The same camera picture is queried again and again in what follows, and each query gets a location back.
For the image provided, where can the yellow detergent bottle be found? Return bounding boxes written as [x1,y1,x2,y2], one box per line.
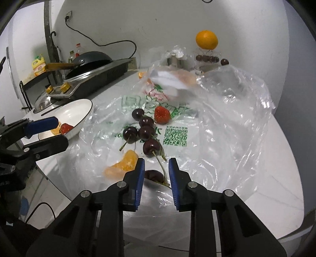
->
[32,54,47,76]

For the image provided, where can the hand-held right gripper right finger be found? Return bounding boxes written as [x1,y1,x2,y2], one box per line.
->
[168,158,288,257]

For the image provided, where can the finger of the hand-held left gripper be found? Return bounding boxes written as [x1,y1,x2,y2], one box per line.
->
[15,135,69,163]
[0,117,60,149]

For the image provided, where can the steel wok lid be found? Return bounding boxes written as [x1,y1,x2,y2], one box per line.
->
[33,88,65,114]

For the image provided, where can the black wok with wooden handle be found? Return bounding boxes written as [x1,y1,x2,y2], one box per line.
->
[44,51,114,73]

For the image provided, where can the black chopstick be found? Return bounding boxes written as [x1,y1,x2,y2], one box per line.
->
[41,105,65,116]

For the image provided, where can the black cooker power cable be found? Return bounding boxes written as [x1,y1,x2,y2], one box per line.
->
[65,17,138,60]

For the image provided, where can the grey vertical pipe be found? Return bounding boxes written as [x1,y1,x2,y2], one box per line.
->
[43,0,53,84]

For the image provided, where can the red strawberry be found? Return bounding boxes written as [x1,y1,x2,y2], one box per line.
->
[154,106,171,125]
[60,123,74,135]

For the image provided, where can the steel cup in crumpled bag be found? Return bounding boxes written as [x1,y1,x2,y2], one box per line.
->
[160,46,195,70]

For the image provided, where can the whole orange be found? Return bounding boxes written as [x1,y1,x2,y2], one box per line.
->
[196,30,219,49]

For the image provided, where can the clear printed plastic bag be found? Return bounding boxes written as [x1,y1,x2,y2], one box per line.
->
[67,67,276,215]

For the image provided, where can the white round plate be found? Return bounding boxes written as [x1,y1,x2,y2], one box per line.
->
[37,99,94,140]

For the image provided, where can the peeled orange segment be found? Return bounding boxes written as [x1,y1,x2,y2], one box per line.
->
[50,121,62,136]
[104,149,139,180]

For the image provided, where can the clear box of dark fruit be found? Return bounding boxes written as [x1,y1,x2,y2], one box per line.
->
[196,51,220,63]

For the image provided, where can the black floor cable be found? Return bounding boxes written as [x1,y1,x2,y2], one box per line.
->
[26,203,56,221]

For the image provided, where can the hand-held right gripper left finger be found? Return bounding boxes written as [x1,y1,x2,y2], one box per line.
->
[26,158,145,257]

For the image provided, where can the black metal rack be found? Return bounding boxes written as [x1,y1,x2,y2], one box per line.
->
[19,72,51,109]

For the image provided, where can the black umbrella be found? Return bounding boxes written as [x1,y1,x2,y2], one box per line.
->
[51,31,61,84]

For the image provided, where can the silver induction cooker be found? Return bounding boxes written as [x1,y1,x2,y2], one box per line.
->
[47,59,132,99]

